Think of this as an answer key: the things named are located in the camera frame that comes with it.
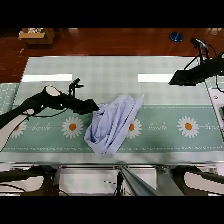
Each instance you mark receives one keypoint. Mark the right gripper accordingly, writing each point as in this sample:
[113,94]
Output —
[190,77]

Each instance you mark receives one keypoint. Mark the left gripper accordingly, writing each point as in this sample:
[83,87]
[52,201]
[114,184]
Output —
[81,105]

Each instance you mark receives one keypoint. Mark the light blue shirt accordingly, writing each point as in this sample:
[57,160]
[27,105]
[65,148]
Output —
[111,128]

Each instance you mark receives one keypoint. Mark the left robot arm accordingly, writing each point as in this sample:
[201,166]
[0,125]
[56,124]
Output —
[36,100]

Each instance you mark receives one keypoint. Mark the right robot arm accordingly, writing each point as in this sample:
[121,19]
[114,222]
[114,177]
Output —
[213,66]

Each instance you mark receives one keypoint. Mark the blue round object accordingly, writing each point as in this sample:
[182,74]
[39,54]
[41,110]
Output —
[176,36]

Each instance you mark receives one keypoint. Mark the cardboard box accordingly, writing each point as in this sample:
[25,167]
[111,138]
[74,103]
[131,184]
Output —
[38,36]

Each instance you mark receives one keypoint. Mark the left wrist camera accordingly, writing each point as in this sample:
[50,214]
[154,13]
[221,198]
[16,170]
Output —
[74,86]

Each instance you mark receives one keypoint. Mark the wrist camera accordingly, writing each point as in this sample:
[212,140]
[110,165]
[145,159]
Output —
[199,45]
[74,86]

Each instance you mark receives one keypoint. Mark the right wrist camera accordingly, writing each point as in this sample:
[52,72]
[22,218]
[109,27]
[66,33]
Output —
[199,45]

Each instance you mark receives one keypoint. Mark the silver frame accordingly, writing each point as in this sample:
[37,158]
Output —
[141,186]

